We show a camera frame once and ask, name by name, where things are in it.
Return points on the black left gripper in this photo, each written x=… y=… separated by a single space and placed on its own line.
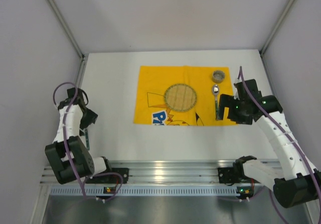
x=90 y=117

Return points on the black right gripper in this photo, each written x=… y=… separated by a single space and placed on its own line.
x=224 y=106

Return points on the spoon with green handle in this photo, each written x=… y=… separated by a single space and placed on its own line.
x=215 y=92

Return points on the fork with green handle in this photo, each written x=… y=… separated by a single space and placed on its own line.
x=87 y=139

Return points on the round woven bamboo plate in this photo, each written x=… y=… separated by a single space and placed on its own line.
x=180 y=97

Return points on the yellow cartoon placemat cloth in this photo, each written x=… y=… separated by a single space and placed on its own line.
x=153 y=81

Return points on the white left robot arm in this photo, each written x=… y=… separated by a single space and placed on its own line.
x=68 y=156

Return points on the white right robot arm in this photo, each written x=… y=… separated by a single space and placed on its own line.
x=298 y=181

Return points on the aluminium mounting rail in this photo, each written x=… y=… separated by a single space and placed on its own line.
x=203 y=172

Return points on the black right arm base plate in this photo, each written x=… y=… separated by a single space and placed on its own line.
x=229 y=175

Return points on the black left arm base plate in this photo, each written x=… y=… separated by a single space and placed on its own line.
x=112 y=177

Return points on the perforated grey cable duct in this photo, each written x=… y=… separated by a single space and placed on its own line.
x=127 y=190

